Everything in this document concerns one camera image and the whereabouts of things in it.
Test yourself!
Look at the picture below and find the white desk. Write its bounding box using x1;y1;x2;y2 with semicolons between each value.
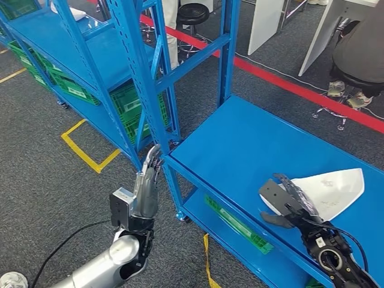
299;0;384;77

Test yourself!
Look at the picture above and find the yellow floor tape strip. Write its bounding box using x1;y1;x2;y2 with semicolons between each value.
204;233;221;288

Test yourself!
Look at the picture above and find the black round stool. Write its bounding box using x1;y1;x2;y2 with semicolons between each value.
177;3;210;55
312;65;384;132

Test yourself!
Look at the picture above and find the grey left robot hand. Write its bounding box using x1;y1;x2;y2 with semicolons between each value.
133;144;164;220

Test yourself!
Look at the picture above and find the blue metal shelf rack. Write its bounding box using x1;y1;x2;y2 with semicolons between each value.
0;0;180;172
106;0;384;288

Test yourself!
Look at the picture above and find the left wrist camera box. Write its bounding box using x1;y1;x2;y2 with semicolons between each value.
109;187;137;232

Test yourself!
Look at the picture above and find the yellow floor tape corner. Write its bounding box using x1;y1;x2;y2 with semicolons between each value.
60;118;121;175

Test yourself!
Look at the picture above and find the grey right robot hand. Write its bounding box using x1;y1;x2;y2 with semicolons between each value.
258;173;321;229

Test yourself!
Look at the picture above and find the white desk side panel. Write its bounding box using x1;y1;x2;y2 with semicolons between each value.
247;0;284;56

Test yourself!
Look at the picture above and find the black cable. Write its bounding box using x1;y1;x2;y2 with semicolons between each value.
31;220;112;288

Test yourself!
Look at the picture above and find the seated person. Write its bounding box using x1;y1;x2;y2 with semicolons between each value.
327;0;384;110

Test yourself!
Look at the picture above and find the white plastic shell part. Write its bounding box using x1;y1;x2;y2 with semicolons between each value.
51;2;87;22
261;168;365;223

